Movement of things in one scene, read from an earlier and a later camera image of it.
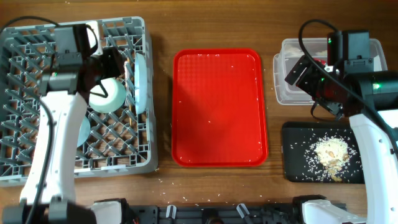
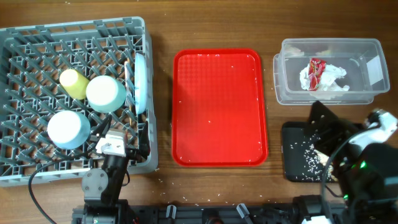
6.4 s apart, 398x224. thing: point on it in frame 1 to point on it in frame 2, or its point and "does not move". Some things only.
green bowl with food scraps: [115, 91] does not move
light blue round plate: [140, 82] does not move
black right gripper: [305, 81] to [341, 129]
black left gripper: [115, 58] to [134, 154]
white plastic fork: [127, 98] does not move
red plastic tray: [218, 107] does not move
